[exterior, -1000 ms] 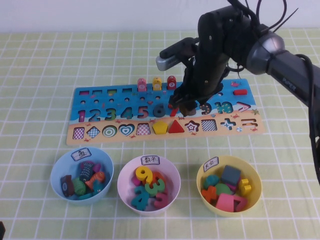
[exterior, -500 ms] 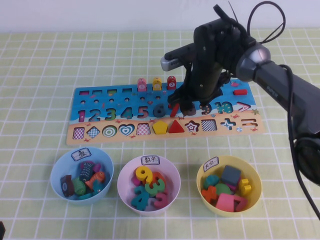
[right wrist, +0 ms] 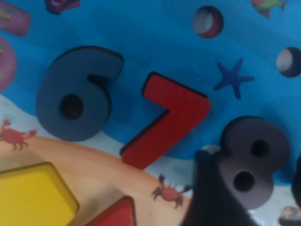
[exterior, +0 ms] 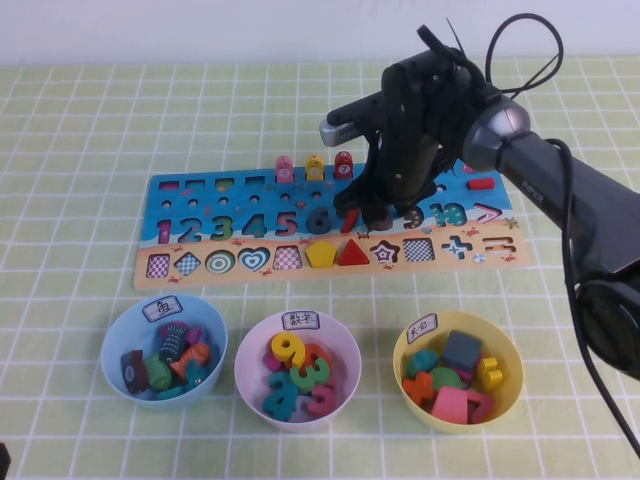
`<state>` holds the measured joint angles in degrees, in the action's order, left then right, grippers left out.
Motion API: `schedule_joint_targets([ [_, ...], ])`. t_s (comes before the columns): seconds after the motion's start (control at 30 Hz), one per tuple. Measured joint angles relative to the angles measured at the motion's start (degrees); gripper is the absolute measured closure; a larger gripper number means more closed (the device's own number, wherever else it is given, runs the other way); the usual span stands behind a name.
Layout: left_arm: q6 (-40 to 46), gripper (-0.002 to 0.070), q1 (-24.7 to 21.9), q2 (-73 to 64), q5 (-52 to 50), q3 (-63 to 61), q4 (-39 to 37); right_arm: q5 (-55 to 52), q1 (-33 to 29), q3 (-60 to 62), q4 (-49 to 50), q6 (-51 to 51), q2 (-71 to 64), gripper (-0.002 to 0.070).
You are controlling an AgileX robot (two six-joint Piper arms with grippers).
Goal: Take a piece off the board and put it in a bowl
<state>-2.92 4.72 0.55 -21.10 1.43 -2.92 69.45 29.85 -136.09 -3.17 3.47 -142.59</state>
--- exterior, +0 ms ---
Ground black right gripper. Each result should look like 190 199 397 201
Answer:
333 132 454 232

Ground red triangle piece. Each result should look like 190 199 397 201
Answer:
336 239 371 268

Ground wooden number puzzle board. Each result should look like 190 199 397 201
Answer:
131 157 527 291

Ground yellow pentagon piece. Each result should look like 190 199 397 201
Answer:
305 241 337 270

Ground paper label on yellow bowl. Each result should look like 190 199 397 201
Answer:
406 313 439 344

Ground paper label on pink bowl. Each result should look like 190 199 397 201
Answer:
282 310 320 332

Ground teal shape piece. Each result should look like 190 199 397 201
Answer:
406 349 441 380

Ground gray blue square piece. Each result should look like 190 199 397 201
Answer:
440 329 482 374

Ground orange number piece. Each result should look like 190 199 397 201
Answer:
304 343 332 374

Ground green round piece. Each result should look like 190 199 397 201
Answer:
429 366 466 391

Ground orange plus sign piece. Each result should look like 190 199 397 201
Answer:
402 372 435 406

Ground magenta shape piece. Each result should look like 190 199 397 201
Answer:
457 354 484 384

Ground yellow equals sign piece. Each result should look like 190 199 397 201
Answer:
474 355 504 394

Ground pink trapezoid piece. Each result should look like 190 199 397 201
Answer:
430 385 469 422

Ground pink bowl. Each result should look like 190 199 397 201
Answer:
234 310 362 432

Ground pink greater-than sign piece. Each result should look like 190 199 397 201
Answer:
464 389 496 425

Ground yellow bowl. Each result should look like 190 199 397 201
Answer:
392 310 524 434

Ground paper label on blue bowl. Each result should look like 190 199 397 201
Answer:
142 295 190 324

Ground orange fish piece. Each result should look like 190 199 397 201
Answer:
170 342 211 381

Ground black striped fish piece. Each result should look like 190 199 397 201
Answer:
158 322 189 364

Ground green fish piece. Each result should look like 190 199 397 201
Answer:
143 355 175 392

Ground light blue bowl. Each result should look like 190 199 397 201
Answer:
100 293 229 412

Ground red number seven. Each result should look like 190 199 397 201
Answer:
339 208 362 235

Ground red fish peg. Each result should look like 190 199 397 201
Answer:
333 151 355 180

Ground dark blue number six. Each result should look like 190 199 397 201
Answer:
304 207 335 236

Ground pink fish peg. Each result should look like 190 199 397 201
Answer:
273 155 295 183

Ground yellow number nine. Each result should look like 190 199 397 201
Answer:
270 332 306 371

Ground green number three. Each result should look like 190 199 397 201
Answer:
288 357 330 394

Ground teal number two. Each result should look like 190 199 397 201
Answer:
268 370 296 394

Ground pink number five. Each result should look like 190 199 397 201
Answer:
307 383 337 419

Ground teal number four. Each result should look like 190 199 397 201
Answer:
261 382 299 422

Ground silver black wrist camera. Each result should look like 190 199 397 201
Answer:
318 94 389 147

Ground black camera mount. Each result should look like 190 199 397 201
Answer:
382 52 484 151

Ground long black cable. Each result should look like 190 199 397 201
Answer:
544 138 640 454

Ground black looped cable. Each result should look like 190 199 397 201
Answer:
487 13 565 99

